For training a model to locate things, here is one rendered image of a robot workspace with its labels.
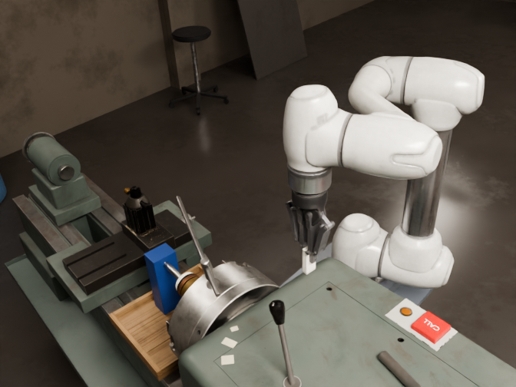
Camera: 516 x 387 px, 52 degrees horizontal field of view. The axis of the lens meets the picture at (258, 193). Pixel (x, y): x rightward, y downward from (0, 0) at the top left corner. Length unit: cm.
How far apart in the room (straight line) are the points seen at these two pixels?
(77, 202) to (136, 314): 71
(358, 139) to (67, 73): 427
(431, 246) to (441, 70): 56
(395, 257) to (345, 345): 64
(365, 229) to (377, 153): 84
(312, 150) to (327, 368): 45
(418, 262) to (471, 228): 193
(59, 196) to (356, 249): 122
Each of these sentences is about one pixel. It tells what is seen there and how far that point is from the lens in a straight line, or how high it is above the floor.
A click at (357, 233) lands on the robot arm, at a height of 106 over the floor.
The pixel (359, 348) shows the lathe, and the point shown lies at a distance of 117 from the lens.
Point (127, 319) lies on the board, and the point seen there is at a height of 89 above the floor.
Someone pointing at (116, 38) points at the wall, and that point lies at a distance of 527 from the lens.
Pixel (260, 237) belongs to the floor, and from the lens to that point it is 342.
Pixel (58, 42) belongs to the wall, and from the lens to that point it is 497.
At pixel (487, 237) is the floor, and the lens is 361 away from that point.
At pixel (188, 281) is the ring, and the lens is 152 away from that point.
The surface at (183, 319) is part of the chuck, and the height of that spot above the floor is 118.
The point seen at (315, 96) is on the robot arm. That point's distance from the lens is 97.
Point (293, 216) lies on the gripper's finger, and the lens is 117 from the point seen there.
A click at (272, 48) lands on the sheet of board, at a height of 23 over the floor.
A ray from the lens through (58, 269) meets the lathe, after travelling 200.
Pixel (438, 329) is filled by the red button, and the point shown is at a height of 127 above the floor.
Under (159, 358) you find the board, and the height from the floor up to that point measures 89.
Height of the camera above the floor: 215
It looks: 34 degrees down
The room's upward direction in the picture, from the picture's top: 4 degrees counter-clockwise
